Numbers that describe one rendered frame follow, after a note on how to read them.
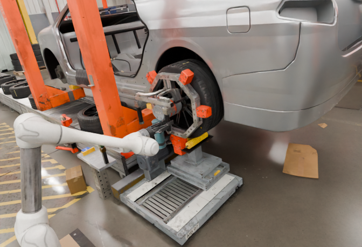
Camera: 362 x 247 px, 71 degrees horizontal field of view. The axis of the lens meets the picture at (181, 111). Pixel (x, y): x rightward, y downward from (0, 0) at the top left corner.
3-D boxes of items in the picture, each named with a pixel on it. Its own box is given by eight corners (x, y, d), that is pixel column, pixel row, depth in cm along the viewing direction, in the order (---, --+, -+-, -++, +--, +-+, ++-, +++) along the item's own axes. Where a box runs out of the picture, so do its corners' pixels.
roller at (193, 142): (210, 136, 230) (209, 130, 228) (188, 151, 211) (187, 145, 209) (205, 135, 234) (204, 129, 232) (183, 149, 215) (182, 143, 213)
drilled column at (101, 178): (112, 194, 248) (102, 157, 233) (104, 200, 242) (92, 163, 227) (108, 190, 255) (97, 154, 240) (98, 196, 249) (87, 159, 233)
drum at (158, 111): (183, 113, 211) (181, 97, 206) (165, 123, 197) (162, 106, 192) (172, 110, 220) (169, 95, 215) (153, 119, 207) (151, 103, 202)
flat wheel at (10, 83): (4, 96, 589) (0, 87, 580) (3, 92, 640) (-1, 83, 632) (35, 89, 623) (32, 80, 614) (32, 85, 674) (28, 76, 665)
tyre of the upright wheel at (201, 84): (240, 94, 195) (185, 42, 216) (222, 105, 180) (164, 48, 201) (206, 141, 242) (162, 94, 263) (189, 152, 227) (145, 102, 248)
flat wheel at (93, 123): (70, 134, 331) (64, 118, 322) (101, 114, 387) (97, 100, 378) (112, 137, 306) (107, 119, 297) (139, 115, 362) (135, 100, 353)
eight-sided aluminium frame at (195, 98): (204, 140, 204) (197, 75, 184) (200, 144, 200) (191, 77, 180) (160, 126, 241) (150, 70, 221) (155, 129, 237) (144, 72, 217)
